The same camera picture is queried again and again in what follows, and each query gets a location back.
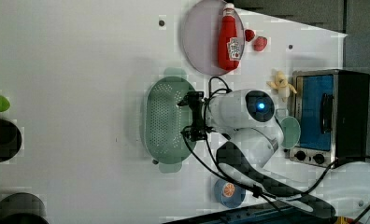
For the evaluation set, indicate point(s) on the small green plate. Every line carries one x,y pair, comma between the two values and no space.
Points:
291,132

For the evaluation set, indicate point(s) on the black toaster oven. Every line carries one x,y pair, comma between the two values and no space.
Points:
332,109

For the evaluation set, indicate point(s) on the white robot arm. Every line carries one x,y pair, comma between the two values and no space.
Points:
247,119

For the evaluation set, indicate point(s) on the orange slice toy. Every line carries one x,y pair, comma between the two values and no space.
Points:
228,190

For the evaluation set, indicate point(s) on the peeled banana toy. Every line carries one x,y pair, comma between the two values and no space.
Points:
282,85

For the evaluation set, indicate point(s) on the dark grey cylinder container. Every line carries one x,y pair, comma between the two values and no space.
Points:
22,208

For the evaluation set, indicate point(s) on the green plastic strainer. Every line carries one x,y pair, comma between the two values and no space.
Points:
163,120

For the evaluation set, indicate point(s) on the light red strawberry toy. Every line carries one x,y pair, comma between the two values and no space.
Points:
260,43

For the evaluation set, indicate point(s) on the black cup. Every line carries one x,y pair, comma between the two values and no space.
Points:
10,140

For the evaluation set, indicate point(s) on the dark red strawberry toy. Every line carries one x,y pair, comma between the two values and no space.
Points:
249,35

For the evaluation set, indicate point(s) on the red ketchup bottle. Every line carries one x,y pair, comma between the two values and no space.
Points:
228,45

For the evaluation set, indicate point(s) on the blue bowl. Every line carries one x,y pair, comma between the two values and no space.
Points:
232,202

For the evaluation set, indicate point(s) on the pink round plate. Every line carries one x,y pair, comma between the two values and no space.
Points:
200,36

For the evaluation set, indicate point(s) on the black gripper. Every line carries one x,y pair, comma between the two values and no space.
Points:
196,102

